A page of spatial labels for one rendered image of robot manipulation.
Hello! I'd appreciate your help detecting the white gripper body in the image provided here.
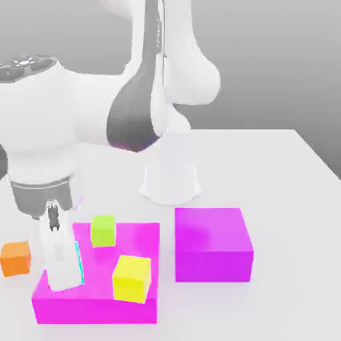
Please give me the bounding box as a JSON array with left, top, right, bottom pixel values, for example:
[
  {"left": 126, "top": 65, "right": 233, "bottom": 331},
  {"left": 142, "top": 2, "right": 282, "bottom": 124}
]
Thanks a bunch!
[{"left": 39, "top": 208, "right": 83, "bottom": 292}]

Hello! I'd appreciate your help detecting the small cyan cube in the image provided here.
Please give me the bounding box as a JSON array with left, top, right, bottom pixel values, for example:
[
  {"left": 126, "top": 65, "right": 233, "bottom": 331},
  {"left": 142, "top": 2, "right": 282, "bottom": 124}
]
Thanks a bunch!
[{"left": 74, "top": 240, "right": 86, "bottom": 285}]

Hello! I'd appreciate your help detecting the small orange cube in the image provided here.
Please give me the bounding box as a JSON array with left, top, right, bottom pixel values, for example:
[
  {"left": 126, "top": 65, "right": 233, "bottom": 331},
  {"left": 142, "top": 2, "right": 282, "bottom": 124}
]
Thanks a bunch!
[{"left": 0, "top": 240, "right": 32, "bottom": 278}]

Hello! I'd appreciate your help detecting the small green cube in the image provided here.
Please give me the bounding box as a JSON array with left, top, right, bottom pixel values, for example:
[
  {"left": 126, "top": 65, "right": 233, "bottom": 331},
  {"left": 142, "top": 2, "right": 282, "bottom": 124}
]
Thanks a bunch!
[{"left": 91, "top": 215, "right": 117, "bottom": 248}]

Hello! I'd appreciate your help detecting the small yellow cube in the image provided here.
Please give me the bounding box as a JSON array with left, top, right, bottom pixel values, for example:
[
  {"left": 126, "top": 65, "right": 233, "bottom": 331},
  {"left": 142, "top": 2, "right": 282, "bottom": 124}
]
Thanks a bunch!
[{"left": 112, "top": 254, "right": 152, "bottom": 304}]

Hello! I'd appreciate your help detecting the large magenta box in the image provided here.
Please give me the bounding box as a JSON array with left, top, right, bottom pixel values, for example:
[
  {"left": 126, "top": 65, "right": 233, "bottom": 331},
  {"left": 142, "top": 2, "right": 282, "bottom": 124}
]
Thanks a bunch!
[{"left": 31, "top": 222, "right": 161, "bottom": 325}]

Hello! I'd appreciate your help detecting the large purple box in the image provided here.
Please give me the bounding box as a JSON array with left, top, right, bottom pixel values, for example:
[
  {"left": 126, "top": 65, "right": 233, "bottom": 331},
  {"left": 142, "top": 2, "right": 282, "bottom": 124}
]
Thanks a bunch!
[{"left": 174, "top": 207, "right": 254, "bottom": 283}]

